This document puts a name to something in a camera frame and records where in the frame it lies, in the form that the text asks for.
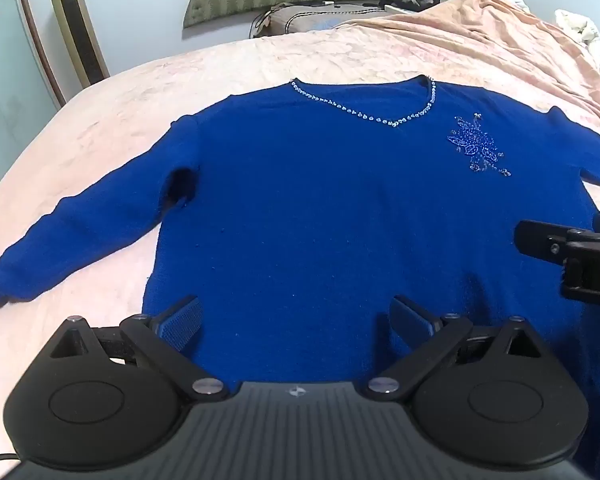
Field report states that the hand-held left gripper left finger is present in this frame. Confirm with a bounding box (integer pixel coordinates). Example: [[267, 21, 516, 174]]
[[50, 296, 229, 402]]

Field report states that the frosted glass door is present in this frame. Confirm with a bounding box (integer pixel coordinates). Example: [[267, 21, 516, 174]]
[[0, 0, 65, 203]]

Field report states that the cream fluffy blanket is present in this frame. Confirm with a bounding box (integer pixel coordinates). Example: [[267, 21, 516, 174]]
[[554, 8, 600, 63]]

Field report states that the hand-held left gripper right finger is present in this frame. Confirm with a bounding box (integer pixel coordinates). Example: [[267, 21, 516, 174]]
[[367, 296, 544, 402]]

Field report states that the gold tower fan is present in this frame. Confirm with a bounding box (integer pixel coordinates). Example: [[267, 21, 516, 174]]
[[45, 0, 111, 89]]

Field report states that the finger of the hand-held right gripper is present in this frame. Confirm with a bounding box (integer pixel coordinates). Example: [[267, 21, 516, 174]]
[[513, 219, 588, 265]]

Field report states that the pink bedspread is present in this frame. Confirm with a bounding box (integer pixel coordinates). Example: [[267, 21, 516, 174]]
[[0, 0, 600, 411]]

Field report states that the blue beaded sweater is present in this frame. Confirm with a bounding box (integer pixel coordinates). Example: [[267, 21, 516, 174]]
[[0, 74, 600, 466]]

